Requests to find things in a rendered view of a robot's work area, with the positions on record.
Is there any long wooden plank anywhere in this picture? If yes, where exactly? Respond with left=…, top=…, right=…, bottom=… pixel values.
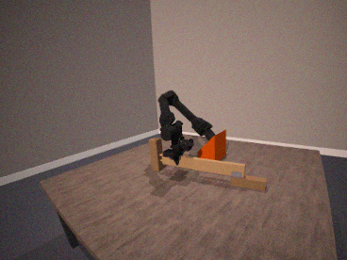
left=161, top=154, right=246, bottom=178

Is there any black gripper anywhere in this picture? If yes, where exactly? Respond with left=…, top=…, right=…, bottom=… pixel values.
left=162, top=136, right=186, bottom=165

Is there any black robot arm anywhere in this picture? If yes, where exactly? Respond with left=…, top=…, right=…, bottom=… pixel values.
left=158, top=90, right=215, bottom=152

